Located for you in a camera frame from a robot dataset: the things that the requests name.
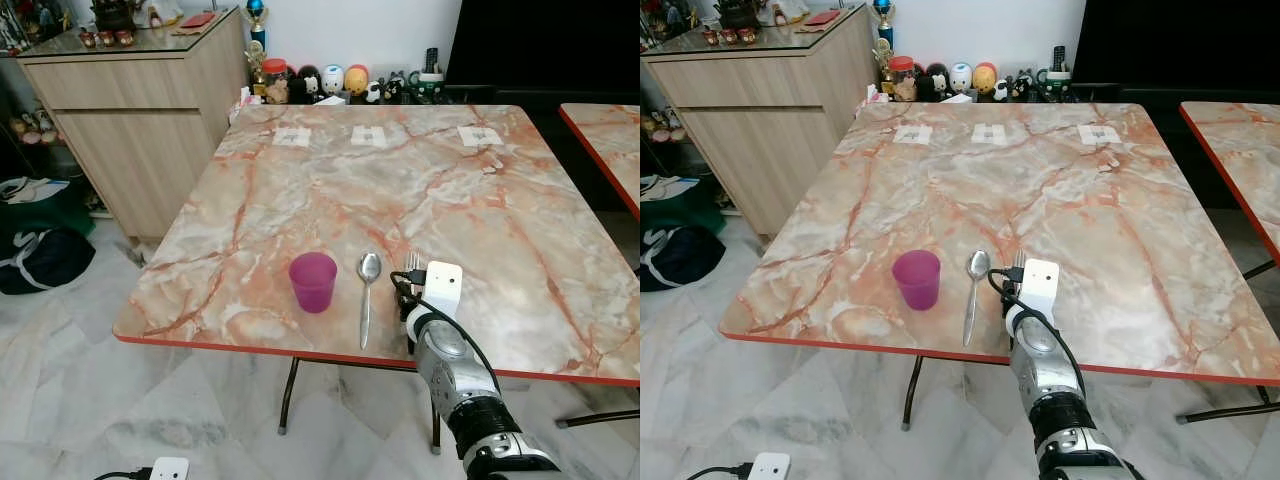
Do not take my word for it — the silver metal spoon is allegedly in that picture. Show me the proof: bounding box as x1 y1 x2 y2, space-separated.
357 252 384 351
962 250 992 349

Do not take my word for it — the marble pattern table red edge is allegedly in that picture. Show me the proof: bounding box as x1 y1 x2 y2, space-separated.
558 103 641 221
718 101 1280 433
112 103 641 453
1179 100 1280 281

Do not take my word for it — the purple plastic cup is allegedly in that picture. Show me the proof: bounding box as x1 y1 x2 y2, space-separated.
289 252 339 315
892 249 943 312

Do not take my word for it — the jar with red lid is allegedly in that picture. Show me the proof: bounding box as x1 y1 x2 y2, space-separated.
259 58 292 105
888 56 918 102

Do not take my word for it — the black bag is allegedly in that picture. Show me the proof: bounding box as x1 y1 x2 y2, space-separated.
640 224 714 294
0 227 98 297

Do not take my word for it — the black television screen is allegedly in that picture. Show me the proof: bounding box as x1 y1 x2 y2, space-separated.
445 0 641 93
1071 0 1280 91

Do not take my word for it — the green bag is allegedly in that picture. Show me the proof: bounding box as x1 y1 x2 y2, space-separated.
640 174 727 237
0 176 97 241

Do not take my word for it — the light wooden cabinet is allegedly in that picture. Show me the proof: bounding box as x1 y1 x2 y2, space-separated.
17 8 251 247
640 4 882 242

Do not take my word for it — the dark ornament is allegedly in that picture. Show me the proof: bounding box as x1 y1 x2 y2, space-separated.
714 0 767 30
89 0 142 32

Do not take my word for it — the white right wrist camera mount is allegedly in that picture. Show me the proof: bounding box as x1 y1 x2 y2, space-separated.
423 261 464 323
1019 258 1062 320

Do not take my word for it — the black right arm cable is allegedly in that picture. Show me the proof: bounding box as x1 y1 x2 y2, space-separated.
987 267 1088 397
389 269 507 403

